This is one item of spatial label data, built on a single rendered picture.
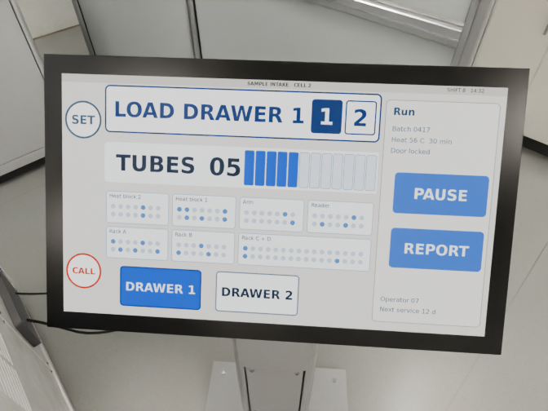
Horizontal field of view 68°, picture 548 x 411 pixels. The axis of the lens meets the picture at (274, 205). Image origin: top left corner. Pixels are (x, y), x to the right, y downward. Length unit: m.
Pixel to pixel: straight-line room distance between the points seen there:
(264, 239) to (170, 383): 1.13
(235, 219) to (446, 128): 0.25
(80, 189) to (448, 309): 0.43
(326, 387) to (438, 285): 1.02
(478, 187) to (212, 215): 0.29
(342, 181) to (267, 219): 0.09
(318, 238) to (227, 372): 1.08
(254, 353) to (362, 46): 0.82
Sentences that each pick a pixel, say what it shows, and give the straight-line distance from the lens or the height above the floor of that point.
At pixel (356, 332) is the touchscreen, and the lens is 0.49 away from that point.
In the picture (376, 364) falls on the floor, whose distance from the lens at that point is 1.56.
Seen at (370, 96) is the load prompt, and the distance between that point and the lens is 0.46.
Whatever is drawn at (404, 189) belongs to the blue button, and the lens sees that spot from 0.46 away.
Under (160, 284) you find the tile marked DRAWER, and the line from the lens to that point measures 0.49.
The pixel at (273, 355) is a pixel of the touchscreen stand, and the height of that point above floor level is 0.68.
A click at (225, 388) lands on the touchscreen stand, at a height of 0.04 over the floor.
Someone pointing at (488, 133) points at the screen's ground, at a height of 1.15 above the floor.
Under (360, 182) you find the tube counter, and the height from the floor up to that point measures 1.10.
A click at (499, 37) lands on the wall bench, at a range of 2.46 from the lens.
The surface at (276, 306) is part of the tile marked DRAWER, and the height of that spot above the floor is 0.99.
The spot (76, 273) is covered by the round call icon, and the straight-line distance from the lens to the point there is 0.52.
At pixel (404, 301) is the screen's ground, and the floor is 1.00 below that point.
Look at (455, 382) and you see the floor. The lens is 1.62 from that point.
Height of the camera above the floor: 1.40
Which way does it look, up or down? 45 degrees down
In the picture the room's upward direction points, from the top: straight up
